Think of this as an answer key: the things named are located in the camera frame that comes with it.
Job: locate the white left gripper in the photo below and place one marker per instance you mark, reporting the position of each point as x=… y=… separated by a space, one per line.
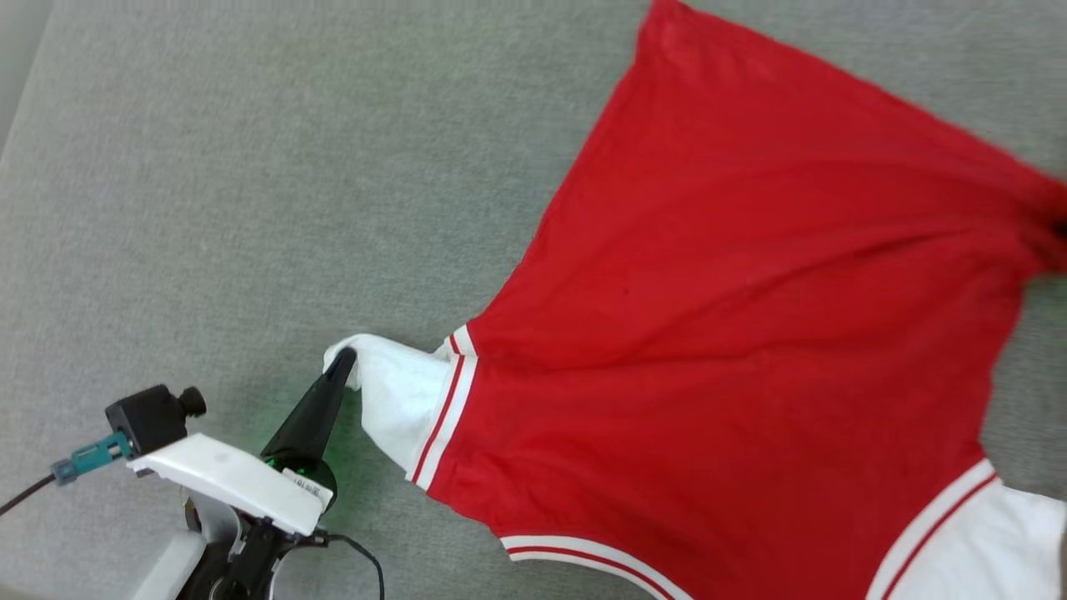
x=225 y=479

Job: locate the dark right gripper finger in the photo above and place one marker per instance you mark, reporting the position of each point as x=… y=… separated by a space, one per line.
x=1060 y=229

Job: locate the red and white shirt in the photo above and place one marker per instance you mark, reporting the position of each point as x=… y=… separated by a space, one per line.
x=750 y=333

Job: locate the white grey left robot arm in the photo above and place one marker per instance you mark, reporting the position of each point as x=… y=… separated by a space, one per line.
x=167 y=571

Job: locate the grey fabric sofa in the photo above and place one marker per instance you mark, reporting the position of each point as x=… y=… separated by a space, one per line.
x=250 y=208

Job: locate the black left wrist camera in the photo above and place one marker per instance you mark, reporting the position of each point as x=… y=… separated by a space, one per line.
x=150 y=417

